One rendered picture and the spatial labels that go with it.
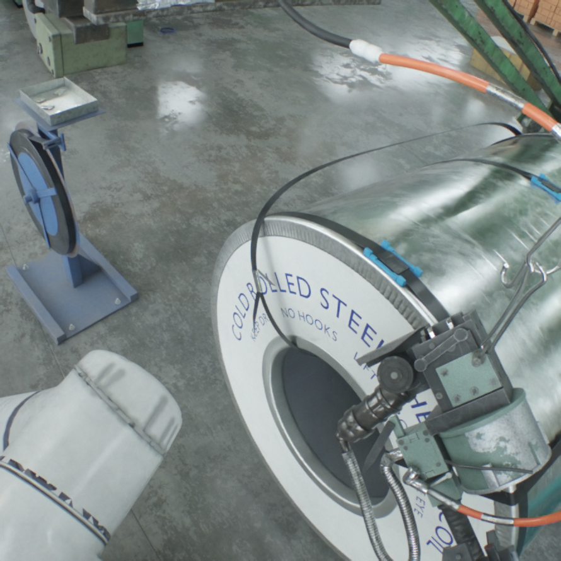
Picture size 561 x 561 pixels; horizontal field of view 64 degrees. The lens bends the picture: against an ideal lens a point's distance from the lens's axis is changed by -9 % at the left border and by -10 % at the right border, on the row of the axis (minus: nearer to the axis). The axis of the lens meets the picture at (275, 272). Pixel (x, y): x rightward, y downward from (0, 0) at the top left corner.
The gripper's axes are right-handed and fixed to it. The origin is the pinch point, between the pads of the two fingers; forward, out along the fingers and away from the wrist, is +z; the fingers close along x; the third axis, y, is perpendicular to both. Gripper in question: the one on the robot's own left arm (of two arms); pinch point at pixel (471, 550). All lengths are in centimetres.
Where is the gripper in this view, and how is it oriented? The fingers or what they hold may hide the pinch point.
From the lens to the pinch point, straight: 87.9
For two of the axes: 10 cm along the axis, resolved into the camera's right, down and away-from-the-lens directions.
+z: 3.5, 0.6, 9.4
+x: -8.4, 4.6, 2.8
